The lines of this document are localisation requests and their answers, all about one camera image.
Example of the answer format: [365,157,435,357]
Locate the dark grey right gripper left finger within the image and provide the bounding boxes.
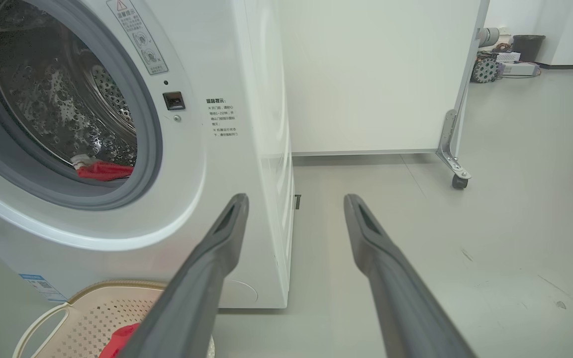
[117,193,250,358]

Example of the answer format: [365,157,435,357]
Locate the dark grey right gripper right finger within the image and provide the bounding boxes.
[343,194,477,358]

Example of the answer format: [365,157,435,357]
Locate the plain red garment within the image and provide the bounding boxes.
[98,322,141,358]

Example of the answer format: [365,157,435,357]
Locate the red and white jersey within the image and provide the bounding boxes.
[70,154,135,181]

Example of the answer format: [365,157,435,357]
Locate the white washing machine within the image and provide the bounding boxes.
[0,0,295,309]

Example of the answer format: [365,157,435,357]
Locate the beige perforated laundry basket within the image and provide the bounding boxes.
[12,280,215,358]

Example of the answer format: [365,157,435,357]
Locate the white partition panel on casters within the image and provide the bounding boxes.
[279,0,490,190]

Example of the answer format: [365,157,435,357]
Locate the black roller wheel chassis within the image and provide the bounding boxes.
[471,53,499,84]

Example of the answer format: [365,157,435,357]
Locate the white flat device box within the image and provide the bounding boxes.
[497,62,541,77]

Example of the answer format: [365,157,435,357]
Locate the grey cylinder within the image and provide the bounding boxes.
[478,27,501,48]

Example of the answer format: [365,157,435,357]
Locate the black trash bin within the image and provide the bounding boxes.
[512,35,547,63]

